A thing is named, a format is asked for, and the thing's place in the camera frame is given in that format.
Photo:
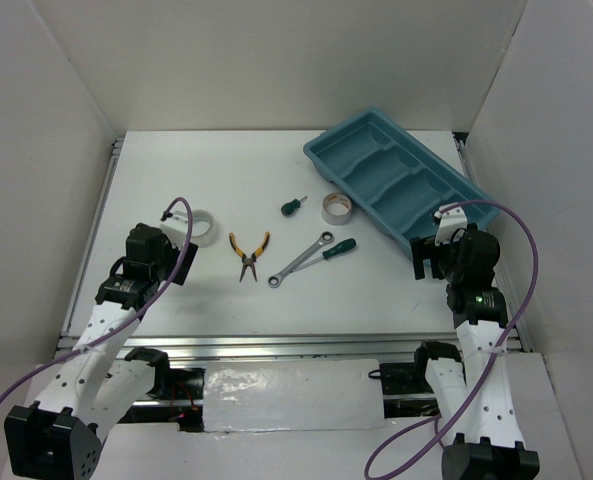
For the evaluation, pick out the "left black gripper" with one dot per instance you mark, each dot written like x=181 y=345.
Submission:
x=175 y=253

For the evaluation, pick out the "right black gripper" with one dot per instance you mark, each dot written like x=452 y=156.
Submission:
x=424 y=249

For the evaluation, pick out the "clear packing tape roll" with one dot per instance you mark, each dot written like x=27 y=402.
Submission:
x=204 y=228

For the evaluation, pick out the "long green screwdriver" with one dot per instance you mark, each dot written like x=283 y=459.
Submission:
x=341 y=248

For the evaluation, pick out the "small white tape roll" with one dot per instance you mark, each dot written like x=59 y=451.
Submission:
x=336 y=209

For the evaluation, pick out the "silver ratchet wrench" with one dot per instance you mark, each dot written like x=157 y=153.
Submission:
x=325 y=239

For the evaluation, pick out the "stubby green screwdriver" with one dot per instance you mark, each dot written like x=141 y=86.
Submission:
x=288 y=209

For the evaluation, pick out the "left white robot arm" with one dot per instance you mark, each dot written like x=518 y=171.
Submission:
x=61 y=434

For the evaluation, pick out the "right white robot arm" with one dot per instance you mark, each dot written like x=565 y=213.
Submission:
x=470 y=380

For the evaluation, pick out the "teal plastic organizer tray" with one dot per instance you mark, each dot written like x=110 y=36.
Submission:
x=392 y=176

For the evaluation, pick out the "white foil cover plate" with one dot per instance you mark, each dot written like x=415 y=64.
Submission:
x=301 y=395

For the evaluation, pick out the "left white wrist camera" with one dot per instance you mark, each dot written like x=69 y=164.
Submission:
x=175 y=227

